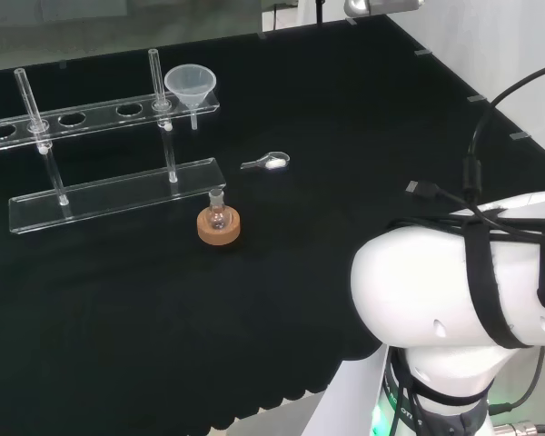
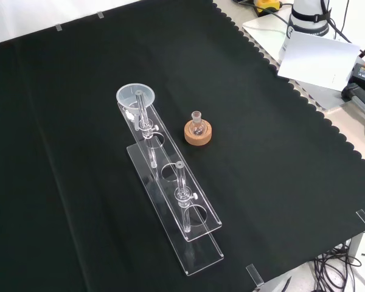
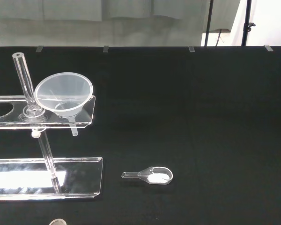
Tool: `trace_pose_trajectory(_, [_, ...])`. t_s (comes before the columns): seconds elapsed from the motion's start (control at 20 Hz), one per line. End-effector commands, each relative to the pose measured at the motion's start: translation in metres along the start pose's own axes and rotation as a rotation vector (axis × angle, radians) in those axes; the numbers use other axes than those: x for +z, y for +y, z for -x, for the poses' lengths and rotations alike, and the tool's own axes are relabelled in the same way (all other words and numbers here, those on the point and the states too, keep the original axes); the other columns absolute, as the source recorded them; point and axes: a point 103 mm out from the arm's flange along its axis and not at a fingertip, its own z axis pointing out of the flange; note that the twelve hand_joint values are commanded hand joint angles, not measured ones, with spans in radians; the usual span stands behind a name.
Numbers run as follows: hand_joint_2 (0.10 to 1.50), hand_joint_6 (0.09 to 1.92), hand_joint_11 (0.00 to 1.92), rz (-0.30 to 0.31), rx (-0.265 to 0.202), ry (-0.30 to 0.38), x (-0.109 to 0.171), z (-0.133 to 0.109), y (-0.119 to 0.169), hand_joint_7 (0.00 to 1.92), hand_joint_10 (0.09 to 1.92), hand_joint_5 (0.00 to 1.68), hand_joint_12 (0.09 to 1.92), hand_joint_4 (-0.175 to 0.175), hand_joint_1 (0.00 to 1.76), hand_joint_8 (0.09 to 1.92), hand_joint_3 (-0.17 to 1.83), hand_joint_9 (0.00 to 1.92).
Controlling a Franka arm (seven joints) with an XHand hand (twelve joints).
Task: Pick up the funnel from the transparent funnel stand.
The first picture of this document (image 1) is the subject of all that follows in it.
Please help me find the black bench cloth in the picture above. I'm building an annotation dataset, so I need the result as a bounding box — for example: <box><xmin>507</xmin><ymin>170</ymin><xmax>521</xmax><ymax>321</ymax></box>
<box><xmin>0</xmin><ymin>12</ymin><xmax>545</xmax><ymax>432</ymax></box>

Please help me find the transparent funnel stand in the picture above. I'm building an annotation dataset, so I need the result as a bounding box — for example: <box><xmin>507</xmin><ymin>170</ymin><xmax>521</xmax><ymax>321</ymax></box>
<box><xmin>0</xmin><ymin>48</ymin><xmax>227</xmax><ymax>235</ymax></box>

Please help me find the metal cable connector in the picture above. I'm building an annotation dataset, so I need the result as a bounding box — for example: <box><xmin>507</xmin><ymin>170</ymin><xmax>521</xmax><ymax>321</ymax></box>
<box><xmin>492</xmin><ymin>420</ymin><xmax>545</xmax><ymax>436</ymax></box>

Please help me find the small round-bottom glass flask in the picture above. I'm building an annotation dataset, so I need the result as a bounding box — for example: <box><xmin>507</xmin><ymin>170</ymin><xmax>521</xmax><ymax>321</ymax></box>
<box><xmin>205</xmin><ymin>188</ymin><xmax>233</xmax><ymax>232</ymax></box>

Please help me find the brown cork ring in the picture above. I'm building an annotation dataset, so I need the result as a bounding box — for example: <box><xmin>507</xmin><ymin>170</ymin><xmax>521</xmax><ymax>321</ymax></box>
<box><xmin>196</xmin><ymin>205</ymin><xmax>243</xmax><ymax>246</ymax></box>

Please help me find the clear plastic funnel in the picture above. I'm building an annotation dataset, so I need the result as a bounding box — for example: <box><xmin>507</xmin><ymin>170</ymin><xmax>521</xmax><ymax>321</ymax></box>
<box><xmin>163</xmin><ymin>64</ymin><xmax>218</xmax><ymax>132</ymax></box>

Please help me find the glass weighing funnel with powder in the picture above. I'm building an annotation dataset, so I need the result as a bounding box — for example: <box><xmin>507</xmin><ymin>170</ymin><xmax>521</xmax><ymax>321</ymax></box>
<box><xmin>240</xmin><ymin>151</ymin><xmax>292</xmax><ymax>172</ymax></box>

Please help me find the silver metal fixture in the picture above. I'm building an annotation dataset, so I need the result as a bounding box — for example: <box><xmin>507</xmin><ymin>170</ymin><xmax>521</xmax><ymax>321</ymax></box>
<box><xmin>343</xmin><ymin>0</ymin><xmax>426</xmax><ymax>15</ymax></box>

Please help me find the thin black base cable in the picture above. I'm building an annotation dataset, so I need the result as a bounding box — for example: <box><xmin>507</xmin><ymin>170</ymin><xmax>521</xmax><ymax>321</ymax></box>
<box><xmin>488</xmin><ymin>347</ymin><xmax>545</xmax><ymax>415</ymax></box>

